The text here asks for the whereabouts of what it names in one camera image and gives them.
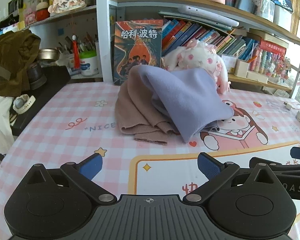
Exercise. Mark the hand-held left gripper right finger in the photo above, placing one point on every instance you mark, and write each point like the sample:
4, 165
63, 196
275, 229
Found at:
208, 166

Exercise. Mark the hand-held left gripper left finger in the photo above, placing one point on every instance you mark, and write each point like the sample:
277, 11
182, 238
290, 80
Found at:
90, 166

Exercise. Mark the tan knit garment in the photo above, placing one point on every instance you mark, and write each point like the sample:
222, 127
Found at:
137, 115

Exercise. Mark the lilac fleece cloth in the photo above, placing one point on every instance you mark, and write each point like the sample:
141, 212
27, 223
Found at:
187, 97

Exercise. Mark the white usb plug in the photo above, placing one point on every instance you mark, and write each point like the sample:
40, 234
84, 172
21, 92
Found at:
290, 105

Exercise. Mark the wooden shelf board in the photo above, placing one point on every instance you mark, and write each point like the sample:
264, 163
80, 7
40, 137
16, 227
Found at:
260, 85

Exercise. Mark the flat white box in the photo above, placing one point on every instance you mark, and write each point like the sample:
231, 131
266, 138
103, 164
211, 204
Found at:
257, 77

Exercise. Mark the row of small colourful figurines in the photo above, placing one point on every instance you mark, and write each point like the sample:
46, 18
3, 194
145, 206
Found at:
280, 66

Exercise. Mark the black box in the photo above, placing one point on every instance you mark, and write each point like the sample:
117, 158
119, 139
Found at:
47, 85

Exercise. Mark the white wristwatch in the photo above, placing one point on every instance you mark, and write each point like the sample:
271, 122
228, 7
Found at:
22, 103

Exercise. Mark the white garment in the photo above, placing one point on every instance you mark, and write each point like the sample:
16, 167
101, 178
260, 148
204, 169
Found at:
0, 120

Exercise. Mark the white jar with green lid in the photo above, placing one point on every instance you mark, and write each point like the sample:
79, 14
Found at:
89, 63

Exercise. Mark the white open box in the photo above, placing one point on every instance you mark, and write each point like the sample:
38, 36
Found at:
241, 68

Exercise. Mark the white card box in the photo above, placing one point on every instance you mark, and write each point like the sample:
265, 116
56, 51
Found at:
228, 63

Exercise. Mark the dark round jar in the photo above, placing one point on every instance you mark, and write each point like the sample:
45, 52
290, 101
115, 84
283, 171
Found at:
36, 76

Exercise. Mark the red patterned package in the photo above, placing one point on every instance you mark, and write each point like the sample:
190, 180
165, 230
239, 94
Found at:
271, 47

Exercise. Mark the white pink plush toy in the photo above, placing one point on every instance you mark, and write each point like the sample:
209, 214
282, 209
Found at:
197, 56

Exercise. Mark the red tassel pen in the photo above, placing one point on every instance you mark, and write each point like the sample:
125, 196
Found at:
75, 52

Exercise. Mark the metal bowl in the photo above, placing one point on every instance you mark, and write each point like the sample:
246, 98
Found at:
48, 54

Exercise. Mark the dark cover novel book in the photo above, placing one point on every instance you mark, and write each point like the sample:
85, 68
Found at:
137, 47

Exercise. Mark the row of colourful books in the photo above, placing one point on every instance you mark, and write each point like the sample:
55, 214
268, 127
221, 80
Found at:
205, 35

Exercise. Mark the olive brown jacket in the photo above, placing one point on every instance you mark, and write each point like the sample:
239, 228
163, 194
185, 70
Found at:
12, 60

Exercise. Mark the white storage box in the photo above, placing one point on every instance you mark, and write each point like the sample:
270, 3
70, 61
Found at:
283, 17

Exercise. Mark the stack of flat tablets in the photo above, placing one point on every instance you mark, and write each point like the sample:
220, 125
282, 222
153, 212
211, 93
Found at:
205, 16

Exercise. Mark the red round pot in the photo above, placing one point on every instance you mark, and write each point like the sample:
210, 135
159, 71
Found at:
43, 12

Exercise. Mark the white metal shelf frame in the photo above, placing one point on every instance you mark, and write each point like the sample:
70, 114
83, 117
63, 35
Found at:
103, 42

